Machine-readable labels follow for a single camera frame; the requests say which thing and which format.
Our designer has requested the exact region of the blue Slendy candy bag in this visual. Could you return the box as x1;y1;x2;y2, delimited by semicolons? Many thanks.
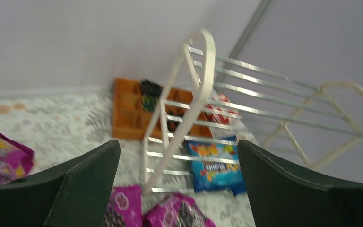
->
185;140;247;196

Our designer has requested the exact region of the orange wooden compartment tray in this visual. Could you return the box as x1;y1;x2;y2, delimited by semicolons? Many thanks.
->
112;78;212;140

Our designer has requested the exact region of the purple grape candy bag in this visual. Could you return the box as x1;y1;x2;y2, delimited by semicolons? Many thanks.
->
0;133;34;185
142;193;215;227
102;185;142;227

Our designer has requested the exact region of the dark rolled cloth in tray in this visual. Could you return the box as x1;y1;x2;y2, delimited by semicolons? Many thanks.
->
140;79;163;97

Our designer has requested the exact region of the white metal shelf rack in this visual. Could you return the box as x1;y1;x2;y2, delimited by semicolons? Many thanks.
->
143;29;363;194

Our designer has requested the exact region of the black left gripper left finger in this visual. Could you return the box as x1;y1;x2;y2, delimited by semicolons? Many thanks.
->
0;140;121;227

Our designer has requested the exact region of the green patterned cloth in tray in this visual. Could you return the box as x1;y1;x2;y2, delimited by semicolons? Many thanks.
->
141;94;159;112

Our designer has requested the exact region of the red white candy bag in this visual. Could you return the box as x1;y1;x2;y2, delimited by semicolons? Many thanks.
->
203;104;241;124

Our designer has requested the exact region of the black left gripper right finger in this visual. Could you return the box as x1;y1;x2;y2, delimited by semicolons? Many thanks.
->
237;140;363;227

